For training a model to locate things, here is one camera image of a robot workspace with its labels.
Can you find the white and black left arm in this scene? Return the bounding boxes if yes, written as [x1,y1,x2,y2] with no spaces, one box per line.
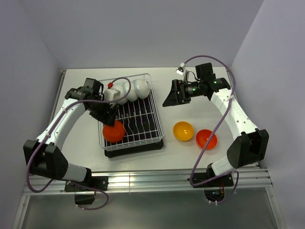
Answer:
[23,78,120,190]

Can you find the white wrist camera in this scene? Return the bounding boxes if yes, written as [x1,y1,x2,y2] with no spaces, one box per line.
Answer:
[176,63,189,82]
[103,83,121,102]

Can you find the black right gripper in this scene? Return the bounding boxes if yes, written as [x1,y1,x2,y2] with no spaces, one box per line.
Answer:
[163,79,203,107]

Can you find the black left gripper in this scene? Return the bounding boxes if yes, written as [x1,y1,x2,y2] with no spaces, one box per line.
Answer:
[88,95,119,127]

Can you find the white wire dish rack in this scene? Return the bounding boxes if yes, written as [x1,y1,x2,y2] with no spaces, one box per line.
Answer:
[95,73,166,152]

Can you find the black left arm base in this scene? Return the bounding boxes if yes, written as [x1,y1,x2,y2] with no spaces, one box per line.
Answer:
[64,176,109,210]

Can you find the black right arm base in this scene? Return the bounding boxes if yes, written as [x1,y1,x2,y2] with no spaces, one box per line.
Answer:
[187,172,239,206]

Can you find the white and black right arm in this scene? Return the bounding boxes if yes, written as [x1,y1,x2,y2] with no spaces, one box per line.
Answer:
[163,63,269,186]

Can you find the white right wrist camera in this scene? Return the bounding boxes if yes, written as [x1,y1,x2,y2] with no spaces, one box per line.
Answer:
[176,63,189,82]

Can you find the black drip tray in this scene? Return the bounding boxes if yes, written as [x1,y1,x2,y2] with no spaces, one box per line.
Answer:
[102,95,165,159]

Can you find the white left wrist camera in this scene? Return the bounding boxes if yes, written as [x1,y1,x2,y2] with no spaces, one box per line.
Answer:
[103,83,121,102]

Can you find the orange plastic bowl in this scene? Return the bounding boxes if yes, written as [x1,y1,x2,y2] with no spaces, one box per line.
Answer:
[102,120,125,143]
[195,129,218,150]

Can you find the aluminium frame rail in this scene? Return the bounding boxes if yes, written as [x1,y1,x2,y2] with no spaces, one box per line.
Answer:
[22,167,274,196]

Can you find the yellow plastic bowl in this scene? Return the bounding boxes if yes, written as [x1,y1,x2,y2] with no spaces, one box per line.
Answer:
[173,121,194,142]

